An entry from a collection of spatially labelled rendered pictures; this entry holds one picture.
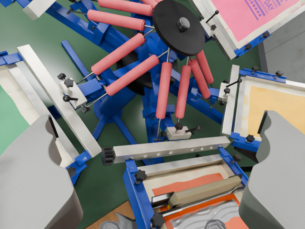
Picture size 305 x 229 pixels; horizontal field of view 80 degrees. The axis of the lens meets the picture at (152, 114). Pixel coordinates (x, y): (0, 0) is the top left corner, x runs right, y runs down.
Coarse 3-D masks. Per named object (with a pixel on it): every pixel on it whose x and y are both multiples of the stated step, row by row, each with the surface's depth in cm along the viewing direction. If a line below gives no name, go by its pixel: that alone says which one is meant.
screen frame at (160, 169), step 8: (184, 160) 90; (192, 160) 91; (200, 160) 93; (208, 160) 95; (216, 160) 97; (144, 168) 78; (152, 168) 80; (160, 168) 81; (168, 168) 83; (176, 168) 84; (184, 168) 88; (192, 168) 92; (224, 168) 99; (152, 176) 81; (240, 184) 91
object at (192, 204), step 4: (224, 192) 82; (228, 192) 83; (212, 196) 78; (216, 196) 79; (220, 196) 80; (200, 200) 74; (204, 200) 75; (208, 200) 76; (184, 204) 71; (188, 204) 71; (192, 204) 72; (196, 204) 73; (184, 208) 70
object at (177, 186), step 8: (168, 184) 80; (176, 184) 81; (184, 184) 83; (160, 192) 76; (168, 192) 77; (160, 208) 71; (192, 208) 75; (200, 208) 76; (168, 216) 69; (176, 216) 70; (168, 224) 67
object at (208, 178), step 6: (210, 174) 93; (216, 174) 94; (192, 180) 86; (198, 180) 87; (204, 180) 89; (210, 180) 90; (216, 180) 91; (222, 198) 84; (228, 198) 85; (234, 198) 86; (204, 204) 78; (210, 204) 79; (216, 204) 80; (228, 222) 76; (234, 222) 77; (240, 222) 78; (228, 228) 74; (234, 228) 75; (240, 228) 76
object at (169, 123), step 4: (164, 120) 100; (168, 120) 102; (160, 124) 102; (164, 124) 99; (168, 124) 99; (172, 124) 100; (164, 128) 99; (168, 140) 95; (172, 140) 92; (176, 140) 91
